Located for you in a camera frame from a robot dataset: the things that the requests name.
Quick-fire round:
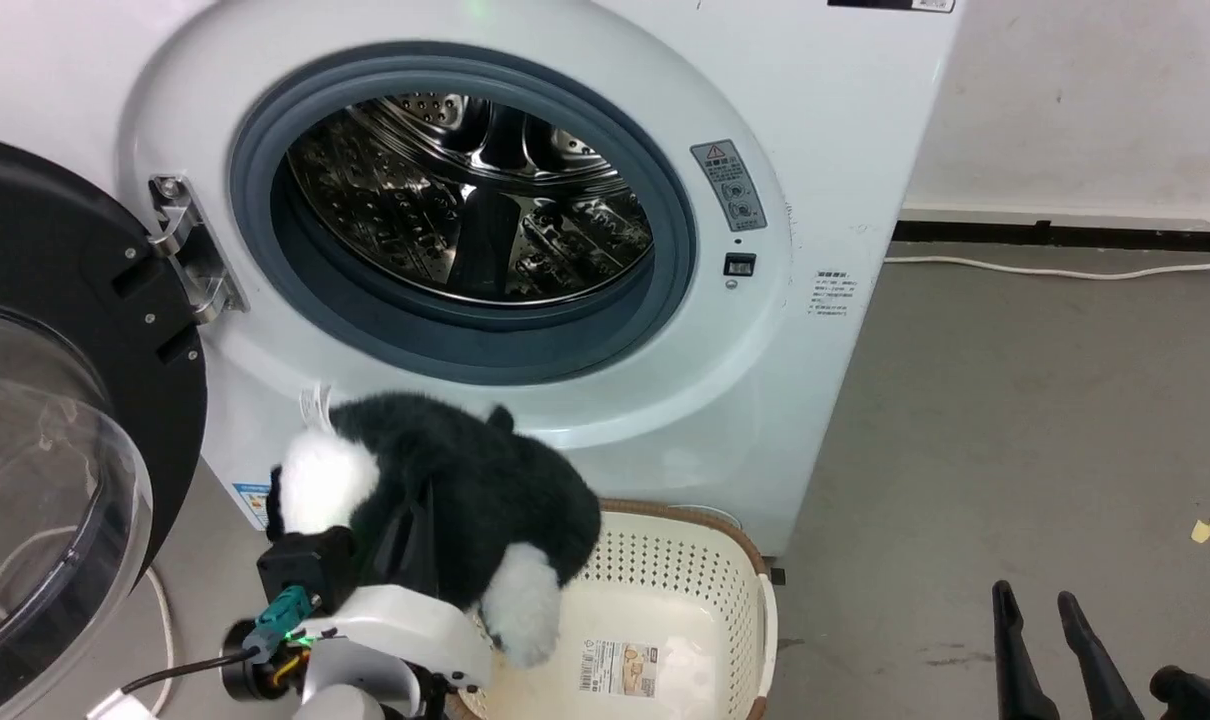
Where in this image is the white power cord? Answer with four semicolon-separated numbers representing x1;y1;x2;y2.
115;565;177;717

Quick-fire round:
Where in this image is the grey warning sticker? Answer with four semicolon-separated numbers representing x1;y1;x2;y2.
690;140;768;233

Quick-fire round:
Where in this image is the grey rubber door gasket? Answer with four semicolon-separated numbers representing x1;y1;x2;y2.
229;55;698;386

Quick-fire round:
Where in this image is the black washer door, clear bowl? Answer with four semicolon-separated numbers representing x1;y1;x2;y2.
0;133;208;720

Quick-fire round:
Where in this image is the paper product label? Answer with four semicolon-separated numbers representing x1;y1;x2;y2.
578;640;659;698

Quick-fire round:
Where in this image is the cream perforated laundry basket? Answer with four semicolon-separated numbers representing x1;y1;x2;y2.
445;498;778;720

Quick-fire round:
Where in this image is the small printed text label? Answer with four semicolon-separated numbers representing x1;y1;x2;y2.
810;268;854;319

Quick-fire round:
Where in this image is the white floor cable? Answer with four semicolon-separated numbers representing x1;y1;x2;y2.
885;253;1210;281

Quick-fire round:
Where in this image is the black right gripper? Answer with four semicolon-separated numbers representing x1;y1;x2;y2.
992;580;1210;720

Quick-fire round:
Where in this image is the blue and white energy sticker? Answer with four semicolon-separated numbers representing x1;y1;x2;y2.
232;482;271;531

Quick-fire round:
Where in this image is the chrome door hinge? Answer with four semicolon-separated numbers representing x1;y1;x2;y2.
148;175;249;324

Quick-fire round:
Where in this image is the stainless steel washer drum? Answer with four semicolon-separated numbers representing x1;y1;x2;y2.
285;92;656;306

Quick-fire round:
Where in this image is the white front-load washing machine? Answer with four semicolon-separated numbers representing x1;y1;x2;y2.
0;0;966;561

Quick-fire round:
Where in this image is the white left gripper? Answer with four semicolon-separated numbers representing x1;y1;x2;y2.
317;480;496;693

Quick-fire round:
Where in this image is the black baseboard strip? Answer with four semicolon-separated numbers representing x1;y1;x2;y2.
893;220;1210;253

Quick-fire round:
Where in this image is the black and white plush toy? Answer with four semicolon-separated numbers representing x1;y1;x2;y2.
265;383;603;669

